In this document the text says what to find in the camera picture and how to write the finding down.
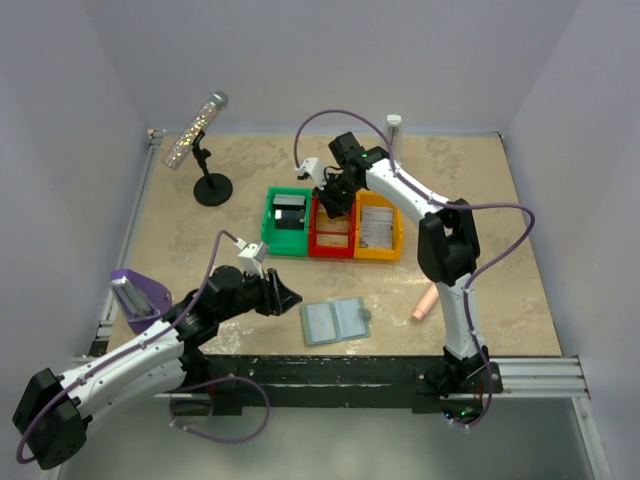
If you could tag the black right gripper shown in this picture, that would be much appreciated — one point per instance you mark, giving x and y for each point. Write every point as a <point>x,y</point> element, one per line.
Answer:
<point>334,207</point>

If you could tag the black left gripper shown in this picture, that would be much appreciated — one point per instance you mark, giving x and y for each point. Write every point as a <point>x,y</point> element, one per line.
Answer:
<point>277,298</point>

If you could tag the black VIP card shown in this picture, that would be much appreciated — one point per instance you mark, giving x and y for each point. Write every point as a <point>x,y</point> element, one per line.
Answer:
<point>289,219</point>

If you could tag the teal leather card holder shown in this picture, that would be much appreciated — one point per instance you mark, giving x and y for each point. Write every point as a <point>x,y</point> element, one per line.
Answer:
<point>335,321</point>

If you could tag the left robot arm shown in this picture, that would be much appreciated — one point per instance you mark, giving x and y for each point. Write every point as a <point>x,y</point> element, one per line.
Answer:
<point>55,410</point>

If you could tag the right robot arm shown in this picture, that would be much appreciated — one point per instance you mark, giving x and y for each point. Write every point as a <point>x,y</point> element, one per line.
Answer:
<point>447,246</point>

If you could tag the silver cards stack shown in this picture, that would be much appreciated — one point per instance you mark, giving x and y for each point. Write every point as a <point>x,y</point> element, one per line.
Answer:
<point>376,227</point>

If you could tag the yellow plastic bin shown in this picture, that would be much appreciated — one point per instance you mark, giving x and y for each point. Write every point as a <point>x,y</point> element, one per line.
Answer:
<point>367,198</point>

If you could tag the red plastic bin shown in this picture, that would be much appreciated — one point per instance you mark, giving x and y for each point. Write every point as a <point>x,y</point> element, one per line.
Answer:
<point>323,252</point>

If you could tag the green plastic bin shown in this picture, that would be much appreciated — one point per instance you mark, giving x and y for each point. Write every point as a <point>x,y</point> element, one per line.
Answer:
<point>285,242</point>

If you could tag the white metronome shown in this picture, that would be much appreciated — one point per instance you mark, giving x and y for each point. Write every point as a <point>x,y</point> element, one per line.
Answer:
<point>394,134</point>

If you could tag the black microphone stand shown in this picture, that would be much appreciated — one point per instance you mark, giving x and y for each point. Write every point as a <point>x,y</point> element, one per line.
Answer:
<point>212,189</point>

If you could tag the pink microphone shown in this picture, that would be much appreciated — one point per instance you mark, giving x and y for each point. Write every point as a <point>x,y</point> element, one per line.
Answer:
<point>425,305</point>

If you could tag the glitter silver microphone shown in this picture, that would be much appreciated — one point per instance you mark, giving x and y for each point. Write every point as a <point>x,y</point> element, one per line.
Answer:
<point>202,120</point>

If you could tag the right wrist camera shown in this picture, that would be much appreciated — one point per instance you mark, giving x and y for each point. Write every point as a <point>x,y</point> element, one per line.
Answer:
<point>312,168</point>

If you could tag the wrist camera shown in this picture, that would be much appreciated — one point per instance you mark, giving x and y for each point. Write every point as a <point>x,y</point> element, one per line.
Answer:
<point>251,257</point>
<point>312,168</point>

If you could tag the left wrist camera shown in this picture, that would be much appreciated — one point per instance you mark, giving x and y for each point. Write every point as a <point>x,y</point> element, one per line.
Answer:
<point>251,257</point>

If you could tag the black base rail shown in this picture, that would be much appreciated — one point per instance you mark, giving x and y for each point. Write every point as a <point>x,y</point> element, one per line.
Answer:
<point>420,383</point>

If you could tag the purple bracket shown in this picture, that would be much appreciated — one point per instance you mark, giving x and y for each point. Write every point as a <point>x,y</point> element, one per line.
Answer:
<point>141,299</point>

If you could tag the aluminium frame rail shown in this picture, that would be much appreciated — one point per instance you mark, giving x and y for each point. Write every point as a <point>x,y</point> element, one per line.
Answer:
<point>91,175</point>

